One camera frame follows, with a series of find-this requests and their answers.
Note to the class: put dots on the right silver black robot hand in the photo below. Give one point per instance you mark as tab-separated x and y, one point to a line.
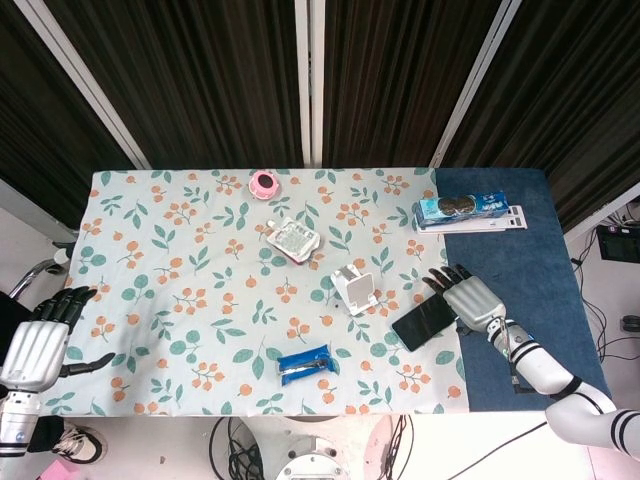
472	300

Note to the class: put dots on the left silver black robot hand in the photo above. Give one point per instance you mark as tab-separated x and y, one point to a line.
32	350

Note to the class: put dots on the black smartphone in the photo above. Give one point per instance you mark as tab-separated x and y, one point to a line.
420	322

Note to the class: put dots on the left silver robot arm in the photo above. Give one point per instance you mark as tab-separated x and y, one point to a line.
17	425

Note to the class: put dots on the silver robot base column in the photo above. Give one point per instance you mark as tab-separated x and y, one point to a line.
312	457

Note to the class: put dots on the white folding phone stand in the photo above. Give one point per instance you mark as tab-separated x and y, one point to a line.
360	292

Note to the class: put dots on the blue felt table mat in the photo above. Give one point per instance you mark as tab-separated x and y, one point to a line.
525	270

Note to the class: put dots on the chrome chair leg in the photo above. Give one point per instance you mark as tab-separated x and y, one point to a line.
35	272

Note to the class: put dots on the blue cookie box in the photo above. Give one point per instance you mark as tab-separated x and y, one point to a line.
465	207

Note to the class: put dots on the white black sneaker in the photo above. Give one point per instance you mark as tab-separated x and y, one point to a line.
82	442

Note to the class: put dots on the pink foam block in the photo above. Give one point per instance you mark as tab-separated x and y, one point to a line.
52	471

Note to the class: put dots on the floral leaf fruit tablecloth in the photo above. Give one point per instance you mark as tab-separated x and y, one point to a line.
175	250

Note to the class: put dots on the blue foil snack packet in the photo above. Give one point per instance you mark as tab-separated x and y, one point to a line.
305	364

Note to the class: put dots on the silver red spout pouch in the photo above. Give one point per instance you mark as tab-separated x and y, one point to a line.
295	239

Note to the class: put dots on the pink round cake toy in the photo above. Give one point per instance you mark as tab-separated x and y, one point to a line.
264	184

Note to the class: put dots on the white partition frame post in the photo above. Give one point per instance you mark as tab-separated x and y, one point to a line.
80	80
475	85
310	85

